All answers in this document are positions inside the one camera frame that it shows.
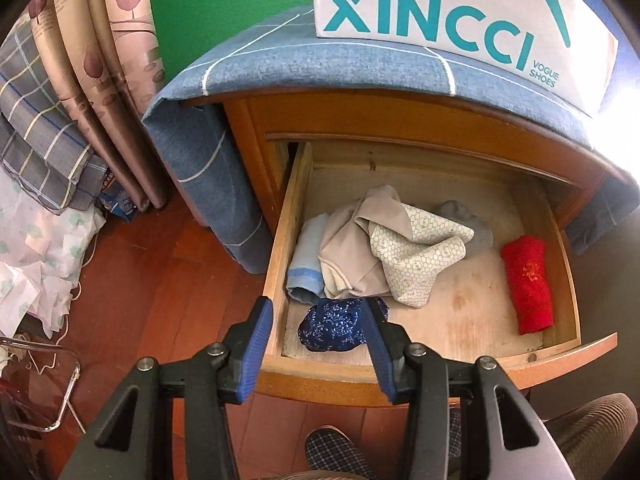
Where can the white hexagon-print underwear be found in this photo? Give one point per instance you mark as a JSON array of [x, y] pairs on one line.
[[415, 260]]

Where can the blue checked cloth cover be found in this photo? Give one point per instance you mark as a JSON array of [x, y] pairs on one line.
[[260, 55]]

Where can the white floral sheet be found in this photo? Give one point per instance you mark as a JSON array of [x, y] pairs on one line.
[[35, 270]]

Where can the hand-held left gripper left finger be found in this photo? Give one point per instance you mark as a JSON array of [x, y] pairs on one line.
[[255, 350]]

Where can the navy floral underwear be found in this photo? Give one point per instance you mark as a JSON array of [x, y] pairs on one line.
[[330, 325]]

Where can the blue packet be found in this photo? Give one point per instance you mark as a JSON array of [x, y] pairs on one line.
[[117, 200]]

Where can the light blue underwear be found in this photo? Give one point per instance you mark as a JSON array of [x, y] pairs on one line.
[[307, 260]]

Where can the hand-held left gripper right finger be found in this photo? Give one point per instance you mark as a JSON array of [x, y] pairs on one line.
[[380, 355]]

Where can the beige leaf-print curtain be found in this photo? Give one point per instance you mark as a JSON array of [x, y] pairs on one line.
[[100, 85]]

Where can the wooden drawer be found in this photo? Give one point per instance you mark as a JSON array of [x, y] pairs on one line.
[[475, 310]]

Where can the person's left leg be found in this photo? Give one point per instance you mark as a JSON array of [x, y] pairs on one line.
[[310, 476]]

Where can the wooden nightstand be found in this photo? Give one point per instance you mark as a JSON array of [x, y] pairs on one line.
[[400, 120]]

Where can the red underwear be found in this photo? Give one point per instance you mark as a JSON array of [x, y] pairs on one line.
[[527, 285]]

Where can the person's leg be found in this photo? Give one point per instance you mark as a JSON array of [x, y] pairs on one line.
[[585, 430], [310, 476]]

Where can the grey underwear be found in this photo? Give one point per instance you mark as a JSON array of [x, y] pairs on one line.
[[480, 235]]

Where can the beige underwear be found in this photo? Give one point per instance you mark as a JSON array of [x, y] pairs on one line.
[[345, 245]]

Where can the grey plaid cloth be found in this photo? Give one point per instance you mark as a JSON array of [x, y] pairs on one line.
[[45, 135]]

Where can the person's right leg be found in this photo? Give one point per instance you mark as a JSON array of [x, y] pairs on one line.
[[585, 430]]

